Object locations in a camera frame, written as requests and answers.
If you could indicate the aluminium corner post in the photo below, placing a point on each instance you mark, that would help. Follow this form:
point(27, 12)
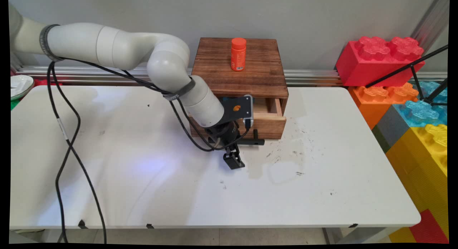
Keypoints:
point(431, 22)

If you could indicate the big orange toy brick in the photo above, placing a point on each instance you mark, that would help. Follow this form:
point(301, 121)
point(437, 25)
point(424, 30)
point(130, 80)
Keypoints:
point(375, 98)

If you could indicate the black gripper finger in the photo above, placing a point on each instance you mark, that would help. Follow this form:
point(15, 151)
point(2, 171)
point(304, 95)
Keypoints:
point(240, 159)
point(230, 161)

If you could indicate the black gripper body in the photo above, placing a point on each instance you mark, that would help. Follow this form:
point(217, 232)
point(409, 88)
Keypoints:
point(222, 134)

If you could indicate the green flat object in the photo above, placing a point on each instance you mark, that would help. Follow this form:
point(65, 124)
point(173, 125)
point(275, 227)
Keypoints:
point(14, 104)

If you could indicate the big blue toy brick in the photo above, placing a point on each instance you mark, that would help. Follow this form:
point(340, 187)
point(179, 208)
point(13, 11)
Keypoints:
point(422, 111)

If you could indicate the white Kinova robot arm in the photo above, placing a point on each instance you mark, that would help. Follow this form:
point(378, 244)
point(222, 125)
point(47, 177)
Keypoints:
point(118, 48)

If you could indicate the orange plastic bottle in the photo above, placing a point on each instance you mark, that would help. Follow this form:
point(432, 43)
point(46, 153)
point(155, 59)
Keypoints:
point(238, 54)

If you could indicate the aluminium wall rail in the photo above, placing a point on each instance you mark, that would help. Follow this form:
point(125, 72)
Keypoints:
point(315, 77)

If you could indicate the big grey toy brick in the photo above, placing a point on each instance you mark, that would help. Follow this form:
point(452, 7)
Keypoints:
point(391, 129)

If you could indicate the black wrist mount plate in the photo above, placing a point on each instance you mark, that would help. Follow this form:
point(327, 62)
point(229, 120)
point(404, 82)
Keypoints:
point(234, 109)

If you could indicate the big yellow toy brick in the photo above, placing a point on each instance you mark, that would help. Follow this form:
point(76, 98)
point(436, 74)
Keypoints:
point(422, 163)

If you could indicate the white bowl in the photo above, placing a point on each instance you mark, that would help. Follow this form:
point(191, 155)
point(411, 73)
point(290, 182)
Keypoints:
point(19, 86)

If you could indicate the black tripod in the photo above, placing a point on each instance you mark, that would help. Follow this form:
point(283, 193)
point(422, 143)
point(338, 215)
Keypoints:
point(415, 68)

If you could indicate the red flat object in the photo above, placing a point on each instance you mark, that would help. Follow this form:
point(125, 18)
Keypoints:
point(41, 83)

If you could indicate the grey table leg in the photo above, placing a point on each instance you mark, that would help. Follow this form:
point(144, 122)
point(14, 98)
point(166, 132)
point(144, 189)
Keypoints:
point(343, 235)

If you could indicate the small red toy brick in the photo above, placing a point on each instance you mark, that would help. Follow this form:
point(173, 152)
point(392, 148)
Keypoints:
point(429, 229)

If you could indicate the big red toy brick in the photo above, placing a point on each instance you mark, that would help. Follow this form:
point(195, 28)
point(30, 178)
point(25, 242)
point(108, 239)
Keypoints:
point(372, 63)

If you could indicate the brown wooden drawer cabinet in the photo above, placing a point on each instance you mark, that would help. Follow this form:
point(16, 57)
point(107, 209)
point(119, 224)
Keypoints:
point(261, 81)

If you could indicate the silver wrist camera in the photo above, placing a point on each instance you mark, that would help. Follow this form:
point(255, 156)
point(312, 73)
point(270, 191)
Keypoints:
point(248, 113)

